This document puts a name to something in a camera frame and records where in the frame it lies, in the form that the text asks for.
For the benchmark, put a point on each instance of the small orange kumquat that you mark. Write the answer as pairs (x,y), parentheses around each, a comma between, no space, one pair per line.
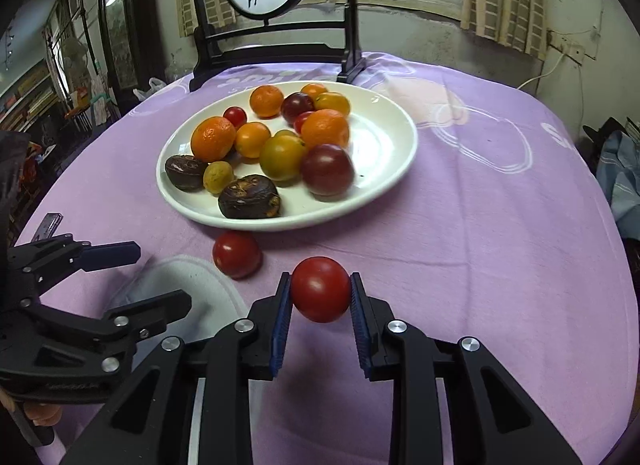
(314,89)

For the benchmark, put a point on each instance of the dark brown water chestnut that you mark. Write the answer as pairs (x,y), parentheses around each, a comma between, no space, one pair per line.
(186,171)
(249,196)

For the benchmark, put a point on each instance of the large orange mandarin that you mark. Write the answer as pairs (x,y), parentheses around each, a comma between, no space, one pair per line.
(325,128)

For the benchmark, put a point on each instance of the small orange mandarin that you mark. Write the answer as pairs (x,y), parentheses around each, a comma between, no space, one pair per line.
(266,100)
(213,138)

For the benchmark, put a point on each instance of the blue clothes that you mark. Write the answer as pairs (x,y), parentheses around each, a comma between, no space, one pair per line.
(620,175)

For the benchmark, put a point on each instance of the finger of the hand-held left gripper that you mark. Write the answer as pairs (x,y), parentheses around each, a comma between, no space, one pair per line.
(115,254)
(160,307)

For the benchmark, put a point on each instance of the yellow-orange citrus fruit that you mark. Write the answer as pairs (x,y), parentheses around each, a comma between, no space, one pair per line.
(334,102)

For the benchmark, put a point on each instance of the wall power socket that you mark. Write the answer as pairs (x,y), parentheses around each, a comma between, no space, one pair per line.
(567,47)

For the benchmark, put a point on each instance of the white oval plate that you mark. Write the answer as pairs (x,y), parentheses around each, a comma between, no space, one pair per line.
(380,145)

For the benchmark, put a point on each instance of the white plastic bag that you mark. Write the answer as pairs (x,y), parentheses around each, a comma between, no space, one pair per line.
(148,90)

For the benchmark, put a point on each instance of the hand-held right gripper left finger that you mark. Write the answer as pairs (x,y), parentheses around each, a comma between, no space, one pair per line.
(280,330)

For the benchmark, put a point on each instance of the dark wooden framed mirror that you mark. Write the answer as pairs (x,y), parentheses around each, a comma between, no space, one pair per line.
(150,20)

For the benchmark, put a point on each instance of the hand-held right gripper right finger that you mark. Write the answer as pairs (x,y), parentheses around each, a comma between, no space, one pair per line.
(359,330)

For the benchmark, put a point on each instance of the small silver device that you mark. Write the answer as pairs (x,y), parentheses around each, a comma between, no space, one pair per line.
(46,227)

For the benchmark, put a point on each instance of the red cherry tomato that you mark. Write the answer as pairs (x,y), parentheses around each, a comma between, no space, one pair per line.
(234,116)
(320,289)
(301,122)
(237,254)

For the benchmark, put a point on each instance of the dark red plum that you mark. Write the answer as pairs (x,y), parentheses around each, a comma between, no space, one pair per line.
(295,105)
(327,169)

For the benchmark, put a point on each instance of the person's left hand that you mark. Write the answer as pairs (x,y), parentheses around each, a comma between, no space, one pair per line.
(44,414)

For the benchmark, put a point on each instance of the bookshelf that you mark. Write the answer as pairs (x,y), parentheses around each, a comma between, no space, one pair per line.
(25,95)

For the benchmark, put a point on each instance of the electric fan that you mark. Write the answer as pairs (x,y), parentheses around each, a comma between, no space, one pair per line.
(75,52)

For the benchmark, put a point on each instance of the small orange tomato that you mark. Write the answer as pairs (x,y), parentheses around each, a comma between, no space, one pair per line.
(252,139)

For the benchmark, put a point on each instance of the greenish yellow orange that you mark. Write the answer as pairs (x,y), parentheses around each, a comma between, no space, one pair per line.
(282,160)

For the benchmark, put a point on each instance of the purple tablecloth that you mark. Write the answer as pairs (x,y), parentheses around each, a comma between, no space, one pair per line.
(500,245)

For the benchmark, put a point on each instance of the black tripod stand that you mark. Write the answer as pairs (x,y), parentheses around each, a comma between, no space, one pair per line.
(85,30)

